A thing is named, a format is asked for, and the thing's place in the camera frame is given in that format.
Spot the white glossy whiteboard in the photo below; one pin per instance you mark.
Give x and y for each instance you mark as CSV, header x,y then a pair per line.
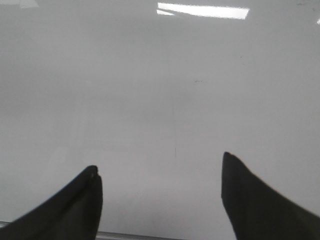
x,y
154,92

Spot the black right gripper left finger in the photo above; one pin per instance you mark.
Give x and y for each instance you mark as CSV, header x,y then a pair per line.
x,y
73,213

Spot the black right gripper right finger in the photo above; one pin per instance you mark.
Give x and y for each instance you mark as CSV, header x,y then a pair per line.
x,y
258,212

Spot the grey aluminium whiteboard frame rail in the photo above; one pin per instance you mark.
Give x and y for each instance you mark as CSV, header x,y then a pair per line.
x,y
120,235

